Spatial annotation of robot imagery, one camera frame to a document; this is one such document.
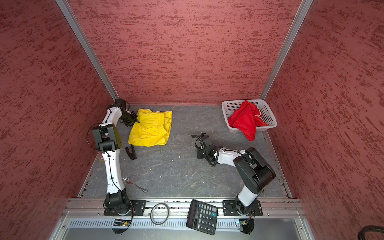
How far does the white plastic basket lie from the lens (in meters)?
0.96

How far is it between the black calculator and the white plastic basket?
0.48 metres

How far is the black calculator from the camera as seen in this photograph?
0.69 m
